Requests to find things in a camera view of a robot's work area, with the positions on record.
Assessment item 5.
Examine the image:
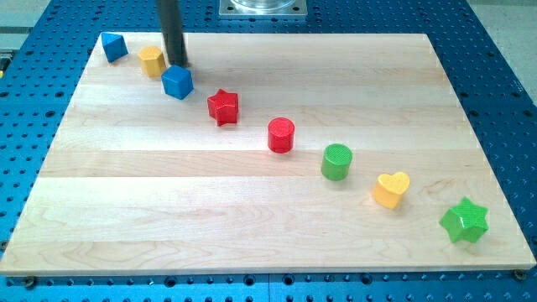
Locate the yellow hexagon block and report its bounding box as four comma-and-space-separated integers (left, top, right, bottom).
138, 46, 166, 77

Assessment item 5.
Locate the green cylinder block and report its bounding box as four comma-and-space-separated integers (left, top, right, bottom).
321, 143, 352, 181

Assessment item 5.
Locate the right board corner screw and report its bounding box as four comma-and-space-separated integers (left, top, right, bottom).
512, 269, 527, 281

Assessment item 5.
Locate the board corner screw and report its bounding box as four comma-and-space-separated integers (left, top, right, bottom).
512, 269, 527, 281
22, 276, 37, 289

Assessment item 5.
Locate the blue triangular prism block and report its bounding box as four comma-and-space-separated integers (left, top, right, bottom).
101, 33, 128, 63

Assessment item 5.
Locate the left board corner screw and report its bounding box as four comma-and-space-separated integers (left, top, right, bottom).
22, 276, 37, 289

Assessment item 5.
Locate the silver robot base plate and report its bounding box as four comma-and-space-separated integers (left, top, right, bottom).
219, 0, 308, 17

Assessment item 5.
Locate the yellow heart block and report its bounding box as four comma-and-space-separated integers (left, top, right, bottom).
372, 172, 410, 210

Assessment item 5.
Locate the blue cube block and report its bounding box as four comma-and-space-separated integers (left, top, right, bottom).
161, 65, 194, 100

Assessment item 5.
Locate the green star block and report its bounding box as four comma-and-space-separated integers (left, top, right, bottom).
439, 196, 489, 243

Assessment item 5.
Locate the red cylinder block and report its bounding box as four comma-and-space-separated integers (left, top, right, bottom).
268, 117, 295, 154

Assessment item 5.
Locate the red star block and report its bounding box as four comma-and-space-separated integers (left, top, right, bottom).
207, 89, 239, 127

